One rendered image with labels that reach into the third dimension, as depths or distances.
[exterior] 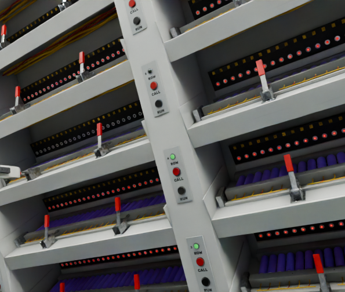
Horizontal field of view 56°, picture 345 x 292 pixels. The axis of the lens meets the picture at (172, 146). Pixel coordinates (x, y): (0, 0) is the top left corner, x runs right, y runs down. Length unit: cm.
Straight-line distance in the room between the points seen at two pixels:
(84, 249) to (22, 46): 60
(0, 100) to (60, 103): 40
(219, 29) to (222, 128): 20
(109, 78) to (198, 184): 34
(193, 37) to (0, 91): 80
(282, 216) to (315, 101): 22
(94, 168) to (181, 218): 27
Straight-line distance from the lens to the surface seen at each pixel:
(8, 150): 125
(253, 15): 71
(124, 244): 84
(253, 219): 69
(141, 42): 79
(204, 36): 73
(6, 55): 112
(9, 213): 120
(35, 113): 101
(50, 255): 103
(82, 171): 88
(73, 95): 90
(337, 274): 77
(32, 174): 103
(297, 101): 66
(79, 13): 94
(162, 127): 74
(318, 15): 89
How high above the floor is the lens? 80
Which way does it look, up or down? 5 degrees up
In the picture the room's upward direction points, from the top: 15 degrees counter-clockwise
